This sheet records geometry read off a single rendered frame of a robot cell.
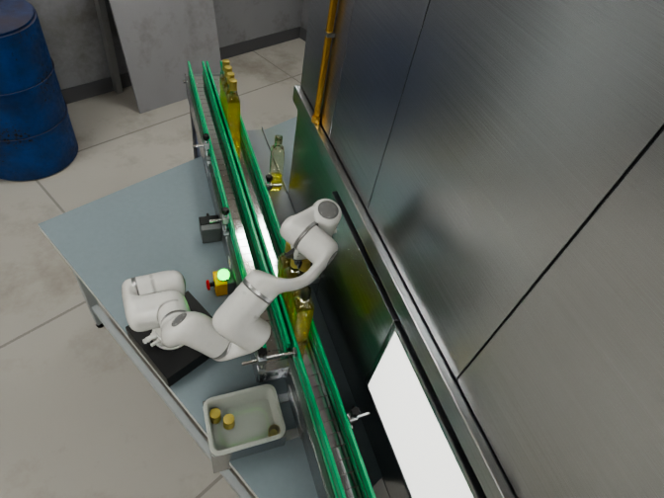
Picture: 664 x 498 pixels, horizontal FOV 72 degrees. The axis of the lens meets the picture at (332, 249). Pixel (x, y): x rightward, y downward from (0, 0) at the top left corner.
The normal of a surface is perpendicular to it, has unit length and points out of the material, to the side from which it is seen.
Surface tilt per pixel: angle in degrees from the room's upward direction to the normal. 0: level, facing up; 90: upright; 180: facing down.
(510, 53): 90
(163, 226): 0
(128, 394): 0
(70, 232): 0
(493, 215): 90
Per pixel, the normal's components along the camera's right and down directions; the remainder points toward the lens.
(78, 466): 0.16, -0.65
